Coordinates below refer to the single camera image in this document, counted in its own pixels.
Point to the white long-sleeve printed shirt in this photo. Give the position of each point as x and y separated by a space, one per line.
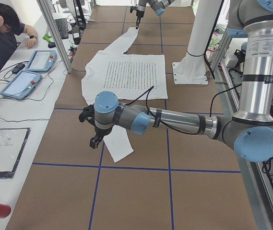
112 75

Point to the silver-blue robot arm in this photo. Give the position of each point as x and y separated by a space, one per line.
249 132
157 6

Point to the black monitor stand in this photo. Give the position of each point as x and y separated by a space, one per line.
78 15

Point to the black power adapter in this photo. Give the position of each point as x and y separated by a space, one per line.
18 68

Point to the upper blue teach pendant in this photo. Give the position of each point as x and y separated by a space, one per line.
41 60

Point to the blue teach pendant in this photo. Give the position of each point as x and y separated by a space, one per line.
41 60
21 85

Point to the black computer mouse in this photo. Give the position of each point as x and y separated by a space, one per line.
51 45

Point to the lower blue teach pendant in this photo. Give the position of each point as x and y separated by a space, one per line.
21 85

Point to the aluminium frame rail right side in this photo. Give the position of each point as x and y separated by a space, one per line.
258 177

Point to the green plastic tool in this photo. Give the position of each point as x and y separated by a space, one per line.
47 38

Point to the aluminium frame post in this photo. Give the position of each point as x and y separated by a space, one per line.
46 11

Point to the white sheet with black border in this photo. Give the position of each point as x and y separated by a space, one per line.
12 144

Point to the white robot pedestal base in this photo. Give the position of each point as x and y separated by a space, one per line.
191 69

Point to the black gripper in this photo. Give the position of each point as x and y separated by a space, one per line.
139 14
100 132

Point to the black keyboard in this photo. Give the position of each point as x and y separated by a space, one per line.
62 27

